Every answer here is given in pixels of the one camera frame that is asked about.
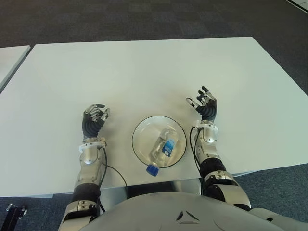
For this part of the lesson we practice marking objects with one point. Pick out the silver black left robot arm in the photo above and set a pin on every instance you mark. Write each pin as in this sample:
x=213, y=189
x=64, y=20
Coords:
x=89, y=158

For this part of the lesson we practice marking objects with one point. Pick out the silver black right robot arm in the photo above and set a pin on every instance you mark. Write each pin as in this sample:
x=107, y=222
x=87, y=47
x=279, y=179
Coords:
x=209, y=139

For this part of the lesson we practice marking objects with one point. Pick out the white plate with black rim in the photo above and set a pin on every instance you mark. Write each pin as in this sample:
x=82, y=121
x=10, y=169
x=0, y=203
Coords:
x=144, y=134

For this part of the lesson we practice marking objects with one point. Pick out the grey robot torso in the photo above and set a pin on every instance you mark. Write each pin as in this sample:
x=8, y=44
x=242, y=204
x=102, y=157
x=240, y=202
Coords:
x=183, y=211

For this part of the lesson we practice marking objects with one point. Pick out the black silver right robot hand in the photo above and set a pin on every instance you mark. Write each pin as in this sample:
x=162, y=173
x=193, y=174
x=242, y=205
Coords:
x=208, y=110

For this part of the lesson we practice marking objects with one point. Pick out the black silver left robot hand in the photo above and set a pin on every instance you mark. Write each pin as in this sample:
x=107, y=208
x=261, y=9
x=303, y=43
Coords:
x=91, y=126

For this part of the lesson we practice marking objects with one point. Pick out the neighbouring white table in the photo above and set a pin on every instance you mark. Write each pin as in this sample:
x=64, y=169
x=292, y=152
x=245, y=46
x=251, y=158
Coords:
x=9, y=57

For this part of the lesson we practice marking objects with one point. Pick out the black wheeled stand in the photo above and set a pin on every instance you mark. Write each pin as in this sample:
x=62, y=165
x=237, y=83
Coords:
x=12, y=214

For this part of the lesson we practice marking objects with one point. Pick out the clear blue-capped water bottle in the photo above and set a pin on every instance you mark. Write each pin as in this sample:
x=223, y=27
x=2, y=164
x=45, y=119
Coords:
x=166, y=146

